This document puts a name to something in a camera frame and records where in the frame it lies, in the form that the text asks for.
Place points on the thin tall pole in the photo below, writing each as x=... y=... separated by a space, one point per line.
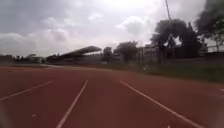
x=167 y=10

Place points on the cluster of grey buildings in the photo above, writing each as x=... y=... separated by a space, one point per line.
x=148 y=52

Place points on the group of large dark trees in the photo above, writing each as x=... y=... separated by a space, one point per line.
x=173 y=33

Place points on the row of distant low buildings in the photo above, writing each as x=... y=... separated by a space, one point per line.
x=31 y=59

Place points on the long low grandstand building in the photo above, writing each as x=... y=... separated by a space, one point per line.
x=80 y=51

